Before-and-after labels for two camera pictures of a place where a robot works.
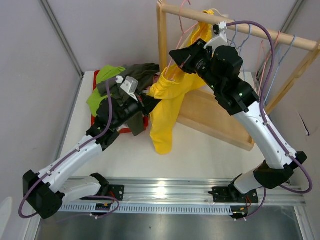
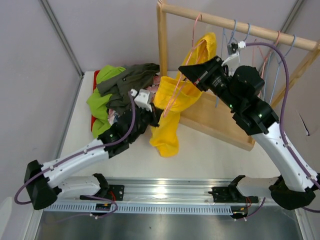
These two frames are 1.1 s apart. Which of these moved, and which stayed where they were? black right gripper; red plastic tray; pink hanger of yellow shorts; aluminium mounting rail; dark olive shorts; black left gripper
Moved: pink hanger of yellow shorts; black right gripper; black left gripper
Stayed: dark olive shorts; aluminium mounting rail; red plastic tray
